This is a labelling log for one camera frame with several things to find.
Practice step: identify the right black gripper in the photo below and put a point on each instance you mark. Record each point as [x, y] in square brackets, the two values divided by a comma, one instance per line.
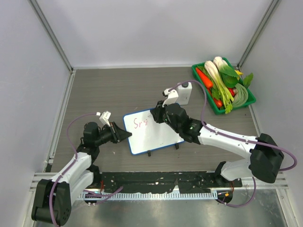
[157, 111]

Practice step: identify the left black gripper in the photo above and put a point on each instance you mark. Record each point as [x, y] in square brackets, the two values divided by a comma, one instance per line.
[122, 134]

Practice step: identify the blue framed whiteboard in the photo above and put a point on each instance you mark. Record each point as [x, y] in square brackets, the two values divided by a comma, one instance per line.
[147, 135]

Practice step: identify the white plastic bottle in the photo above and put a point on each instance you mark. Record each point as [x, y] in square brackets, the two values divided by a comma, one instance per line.
[184, 93]

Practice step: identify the orange toy carrot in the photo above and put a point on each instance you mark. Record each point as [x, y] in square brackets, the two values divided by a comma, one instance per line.
[206, 81]

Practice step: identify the red chili toy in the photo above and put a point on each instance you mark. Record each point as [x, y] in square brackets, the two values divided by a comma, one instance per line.
[218, 103]

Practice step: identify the green celery toy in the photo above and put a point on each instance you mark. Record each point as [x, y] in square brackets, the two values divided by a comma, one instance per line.
[220, 91]

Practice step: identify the bok choy toy front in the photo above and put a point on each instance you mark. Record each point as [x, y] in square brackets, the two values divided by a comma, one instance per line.
[214, 73]

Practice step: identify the bok choy toy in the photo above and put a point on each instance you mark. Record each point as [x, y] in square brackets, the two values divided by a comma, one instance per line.
[214, 73]
[223, 67]

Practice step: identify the bok choy toy rear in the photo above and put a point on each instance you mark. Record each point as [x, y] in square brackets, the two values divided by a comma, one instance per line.
[223, 67]

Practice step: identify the green plastic tray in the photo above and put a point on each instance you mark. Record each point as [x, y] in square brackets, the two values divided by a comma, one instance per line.
[230, 83]

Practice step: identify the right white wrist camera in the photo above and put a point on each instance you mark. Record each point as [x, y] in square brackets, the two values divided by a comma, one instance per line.
[171, 96]

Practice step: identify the whiteboard wire stand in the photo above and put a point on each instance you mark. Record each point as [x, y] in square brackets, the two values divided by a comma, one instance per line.
[164, 148]

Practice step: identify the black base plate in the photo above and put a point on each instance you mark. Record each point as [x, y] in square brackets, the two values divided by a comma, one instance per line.
[163, 182]

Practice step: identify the white slotted cable duct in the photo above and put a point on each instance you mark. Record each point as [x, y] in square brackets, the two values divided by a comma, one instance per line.
[175, 195]

